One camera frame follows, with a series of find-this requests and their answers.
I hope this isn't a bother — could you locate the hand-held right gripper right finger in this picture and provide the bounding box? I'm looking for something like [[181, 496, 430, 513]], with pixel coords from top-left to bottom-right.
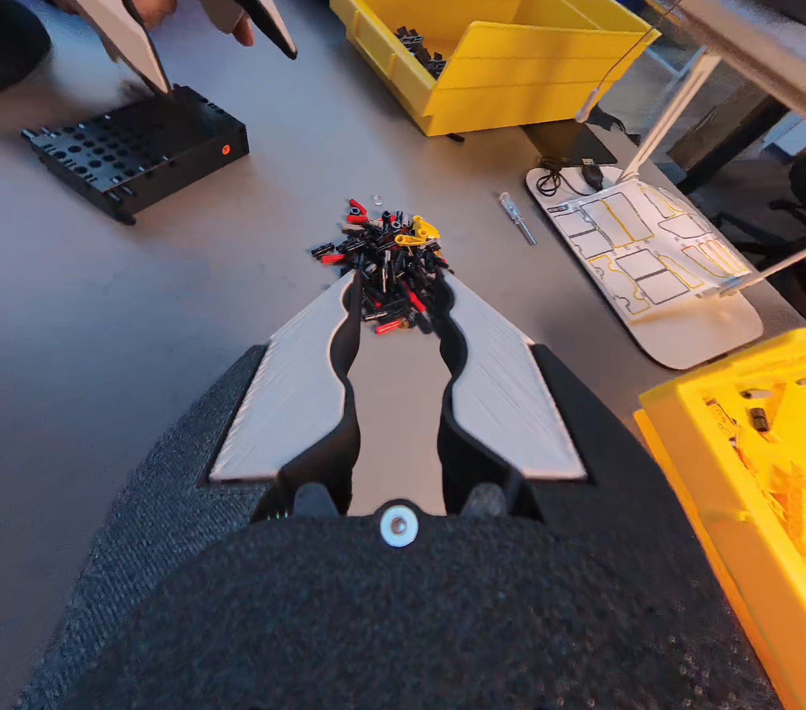
[[437, 274, 588, 514]]

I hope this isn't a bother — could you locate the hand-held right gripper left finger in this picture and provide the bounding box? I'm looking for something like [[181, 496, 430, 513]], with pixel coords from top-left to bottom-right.
[[209, 271, 364, 514]]

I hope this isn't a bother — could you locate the pile of small building pieces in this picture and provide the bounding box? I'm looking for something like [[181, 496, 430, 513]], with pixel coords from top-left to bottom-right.
[[310, 197, 454, 336]]

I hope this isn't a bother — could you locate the black perforated building block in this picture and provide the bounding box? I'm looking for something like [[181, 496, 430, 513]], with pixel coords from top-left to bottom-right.
[[20, 84, 249, 226]]

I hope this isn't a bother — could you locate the yellow storage bin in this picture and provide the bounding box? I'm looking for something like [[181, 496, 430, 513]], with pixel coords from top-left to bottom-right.
[[633, 327, 806, 710], [329, 0, 662, 137]]

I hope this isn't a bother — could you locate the grey desk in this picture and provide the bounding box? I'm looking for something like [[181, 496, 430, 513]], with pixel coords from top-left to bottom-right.
[[0, 0, 806, 710]]

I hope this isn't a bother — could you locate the black chair armrest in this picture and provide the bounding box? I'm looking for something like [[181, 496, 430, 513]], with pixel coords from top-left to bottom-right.
[[0, 0, 54, 93]]

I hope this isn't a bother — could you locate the heap of black building pieces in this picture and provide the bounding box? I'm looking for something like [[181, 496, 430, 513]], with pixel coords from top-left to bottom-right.
[[393, 25, 451, 80]]

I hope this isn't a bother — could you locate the black box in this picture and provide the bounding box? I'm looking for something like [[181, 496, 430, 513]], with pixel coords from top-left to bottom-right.
[[521, 118, 619, 168]]

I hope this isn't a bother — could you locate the clear-handled screwdriver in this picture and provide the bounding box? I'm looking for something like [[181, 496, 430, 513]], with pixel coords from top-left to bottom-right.
[[499, 192, 538, 246]]

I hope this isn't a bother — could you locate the black USB cable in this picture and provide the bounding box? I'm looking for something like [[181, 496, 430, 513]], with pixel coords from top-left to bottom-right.
[[535, 156, 608, 198]]

